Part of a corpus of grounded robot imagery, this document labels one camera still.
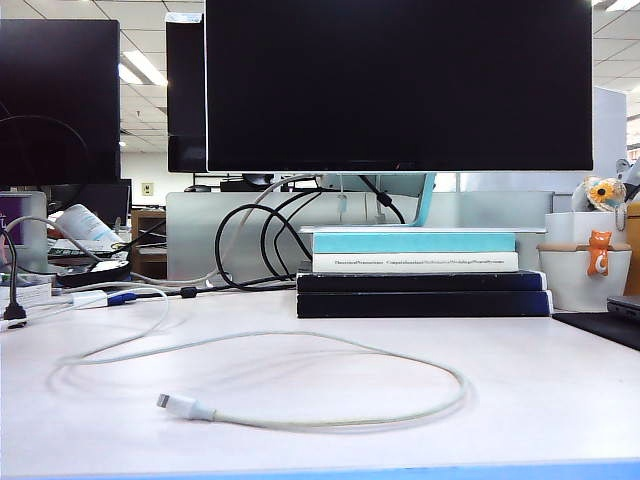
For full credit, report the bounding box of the white charging cable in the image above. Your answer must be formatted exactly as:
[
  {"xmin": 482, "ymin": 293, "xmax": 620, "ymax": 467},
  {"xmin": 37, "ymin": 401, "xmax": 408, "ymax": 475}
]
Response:
[{"xmin": 0, "ymin": 285, "xmax": 472, "ymax": 434}]

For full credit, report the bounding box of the teal book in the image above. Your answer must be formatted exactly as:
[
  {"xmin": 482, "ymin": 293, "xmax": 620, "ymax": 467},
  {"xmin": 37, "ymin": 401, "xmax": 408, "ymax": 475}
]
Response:
[{"xmin": 311, "ymin": 231, "xmax": 518, "ymax": 254}]

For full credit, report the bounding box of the white book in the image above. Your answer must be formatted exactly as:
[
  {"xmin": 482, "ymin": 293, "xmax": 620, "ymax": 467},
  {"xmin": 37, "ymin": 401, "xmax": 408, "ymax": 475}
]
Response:
[{"xmin": 311, "ymin": 251, "xmax": 520, "ymax": 274}]

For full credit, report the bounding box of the silver teal monitor stand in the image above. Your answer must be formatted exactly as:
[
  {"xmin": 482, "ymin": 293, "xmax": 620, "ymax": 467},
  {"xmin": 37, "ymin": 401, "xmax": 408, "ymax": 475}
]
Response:
[{"xmin": 298, "ymin": 172, "xmax": 548, "ymax": 235}]

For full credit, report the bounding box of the dark navy book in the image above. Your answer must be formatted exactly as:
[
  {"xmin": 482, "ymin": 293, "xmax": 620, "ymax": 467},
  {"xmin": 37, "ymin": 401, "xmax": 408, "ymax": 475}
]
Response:
[
  {"xmin": 295, "ymin": 269, "xmax": 548, "ymax": 294},
  {"xmin": 295, "ymin": 289, "xmax": 554, "ymax": 319}
]

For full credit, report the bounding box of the wooden shelf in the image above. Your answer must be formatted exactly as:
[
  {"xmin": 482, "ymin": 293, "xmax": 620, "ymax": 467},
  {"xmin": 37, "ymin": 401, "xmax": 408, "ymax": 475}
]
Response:
[{"xmin": 130, "ymin": 208, "xmax": 168, "ymax": 280}]

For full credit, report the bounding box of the large black computer monitor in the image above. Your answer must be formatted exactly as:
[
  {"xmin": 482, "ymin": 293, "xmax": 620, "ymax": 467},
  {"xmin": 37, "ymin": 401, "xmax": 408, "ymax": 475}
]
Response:
[{"xmin": 204, "ymin": 0, "xmax": 595, "ymax": 174}]

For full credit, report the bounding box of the black rear monitor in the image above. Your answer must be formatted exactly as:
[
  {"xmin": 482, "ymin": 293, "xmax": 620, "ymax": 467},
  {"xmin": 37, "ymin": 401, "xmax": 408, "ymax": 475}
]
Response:
[{"xmin": 164, "ymin": 12, "xmax": 208, "ymax": 174}]

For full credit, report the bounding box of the dark background monitor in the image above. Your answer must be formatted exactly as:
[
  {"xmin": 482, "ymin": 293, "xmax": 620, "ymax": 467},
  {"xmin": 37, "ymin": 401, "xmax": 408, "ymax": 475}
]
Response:
[{"xmin": 48, "ymin": 178, "xmax": 133, "ymax": 227}]

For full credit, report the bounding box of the black round dish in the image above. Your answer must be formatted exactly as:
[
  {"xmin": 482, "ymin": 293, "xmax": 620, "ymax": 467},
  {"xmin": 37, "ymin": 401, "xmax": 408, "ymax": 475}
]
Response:
[{"xmin": 55, "ymin": 259, "xmax": 133, "ymax": 288}]

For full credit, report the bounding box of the rolled white teal paper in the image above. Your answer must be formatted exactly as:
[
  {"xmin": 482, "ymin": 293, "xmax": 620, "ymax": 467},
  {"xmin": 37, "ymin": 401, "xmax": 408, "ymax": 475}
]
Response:
[{"xmin": 56, "ymin": 202, "xmax": 126, "ymax": 247}]

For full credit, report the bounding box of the white VGA adapter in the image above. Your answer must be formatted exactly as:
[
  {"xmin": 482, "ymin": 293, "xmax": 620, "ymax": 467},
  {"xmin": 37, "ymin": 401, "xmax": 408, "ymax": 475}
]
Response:
[{"xmin": 29, "ymin": 290, "xmax": 110, "ymax": 314}]

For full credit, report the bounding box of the ceiling light panel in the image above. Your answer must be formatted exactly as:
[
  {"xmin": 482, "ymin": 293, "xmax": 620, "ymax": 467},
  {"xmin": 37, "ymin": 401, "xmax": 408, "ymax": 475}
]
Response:
[{"xmin": 118, "ymin": 49, "xmax": 169, "ymax": 87}]

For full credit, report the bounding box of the stack of magazines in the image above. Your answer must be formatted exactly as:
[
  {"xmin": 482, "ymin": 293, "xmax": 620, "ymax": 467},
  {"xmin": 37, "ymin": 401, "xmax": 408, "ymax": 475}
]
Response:
[{"xmin": 46, "ymin": 238, "xmax": 131, "ymax": 262}]

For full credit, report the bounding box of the white cup wooden rim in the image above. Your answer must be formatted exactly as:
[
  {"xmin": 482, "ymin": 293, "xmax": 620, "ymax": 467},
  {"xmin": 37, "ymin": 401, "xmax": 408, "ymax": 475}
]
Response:
[{"xmin": 536, "ymin": 242, "xmax": 633, "ymax": 313}]

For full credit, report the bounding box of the orange cat figurine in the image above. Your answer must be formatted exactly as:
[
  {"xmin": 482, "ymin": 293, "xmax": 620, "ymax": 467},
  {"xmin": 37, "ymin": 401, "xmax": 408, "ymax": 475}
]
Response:
[{"xmin": 587, "ymin": 229, "xmax": 614, "ymax": 278}]

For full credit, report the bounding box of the plush toy with sunflower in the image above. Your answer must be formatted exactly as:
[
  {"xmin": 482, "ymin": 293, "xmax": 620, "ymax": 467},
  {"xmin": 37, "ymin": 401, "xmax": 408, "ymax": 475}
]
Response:
[{"xmin": 571, "ymin": 174, "xmax": 629, "ymax": 232}]

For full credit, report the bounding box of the silver display purple screen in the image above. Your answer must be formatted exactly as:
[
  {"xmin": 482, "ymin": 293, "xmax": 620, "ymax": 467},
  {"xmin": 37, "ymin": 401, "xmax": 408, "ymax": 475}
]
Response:
[{"xmin": 0, "ymin": 190, "xmax": 49, "ymax": 274}]

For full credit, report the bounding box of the black mouse pad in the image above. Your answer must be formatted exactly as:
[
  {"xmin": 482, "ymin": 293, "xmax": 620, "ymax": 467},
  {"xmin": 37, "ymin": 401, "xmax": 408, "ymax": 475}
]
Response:
[{"xmin": 551, "ymin": 310, "xmax": 640, "ymax": 352}]

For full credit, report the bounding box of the black side monitor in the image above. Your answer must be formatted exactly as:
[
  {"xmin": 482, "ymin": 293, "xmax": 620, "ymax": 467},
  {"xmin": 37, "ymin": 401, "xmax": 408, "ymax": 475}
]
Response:
[{"xmin": 0, "ymin": 18, "xmax": 122, "ymax": 187}]

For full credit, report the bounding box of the white partition panel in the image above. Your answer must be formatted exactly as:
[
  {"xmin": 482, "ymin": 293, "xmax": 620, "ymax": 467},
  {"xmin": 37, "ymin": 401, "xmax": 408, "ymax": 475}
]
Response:
[{"xmin": 593, "ymin": 85, "xmax": 629, "ymax": 174}]

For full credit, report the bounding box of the dark gray laptop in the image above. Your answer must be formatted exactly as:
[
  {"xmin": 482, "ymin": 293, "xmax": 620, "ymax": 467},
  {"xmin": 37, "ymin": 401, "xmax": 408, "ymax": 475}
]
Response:
[{"xmin": 605, "ymin": 293, "xmax": 640, "ymax": 322}]

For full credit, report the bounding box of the brown cardboard box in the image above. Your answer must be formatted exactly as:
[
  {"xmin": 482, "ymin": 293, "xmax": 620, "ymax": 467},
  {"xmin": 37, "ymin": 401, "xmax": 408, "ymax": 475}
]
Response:
[{"xmin": 624, "ymin": 199, "xmax": 640, "ymax": 297}]

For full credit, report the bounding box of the gray blue plush toy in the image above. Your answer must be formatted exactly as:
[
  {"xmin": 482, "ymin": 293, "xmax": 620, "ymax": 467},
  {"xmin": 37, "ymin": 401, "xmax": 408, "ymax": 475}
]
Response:
[{"xmin": 615, "ymin": 156, "xmax": 640, "ymax": 202}]

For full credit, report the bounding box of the black monitor cable with ferrite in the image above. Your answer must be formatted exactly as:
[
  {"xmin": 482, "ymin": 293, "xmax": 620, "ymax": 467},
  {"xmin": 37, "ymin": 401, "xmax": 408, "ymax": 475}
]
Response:
[{"xmin": 357, "ymin": 173, "xmax": 407, "ymax": 225}]

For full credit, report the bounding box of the looped black power cable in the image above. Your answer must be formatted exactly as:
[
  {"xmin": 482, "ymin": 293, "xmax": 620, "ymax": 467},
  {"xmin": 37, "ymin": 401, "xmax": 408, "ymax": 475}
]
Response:
[{"xmin": 214, "ymin": 187, "xmax": 325, "ymax": 292}]

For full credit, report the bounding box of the black VGA cable blue plug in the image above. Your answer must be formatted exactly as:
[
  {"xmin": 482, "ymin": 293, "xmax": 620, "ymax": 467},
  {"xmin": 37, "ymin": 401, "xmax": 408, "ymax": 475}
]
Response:
[{"xmin": 106, "ymin": 278, "xmax": 300, "ymax": 306}]

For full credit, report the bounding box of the arched gray cable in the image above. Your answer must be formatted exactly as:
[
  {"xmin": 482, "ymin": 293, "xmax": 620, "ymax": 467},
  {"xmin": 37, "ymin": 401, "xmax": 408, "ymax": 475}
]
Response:
[{"xmin": 3, "ymin": 215, "xmax": 105, "ymax": 264}]

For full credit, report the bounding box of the black HDMI cable plug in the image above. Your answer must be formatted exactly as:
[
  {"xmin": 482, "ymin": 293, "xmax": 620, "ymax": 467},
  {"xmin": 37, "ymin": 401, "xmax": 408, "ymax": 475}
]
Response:
[{"xmin": 0, "ymin": 228, "xmax": 29, "ymax": 324}]

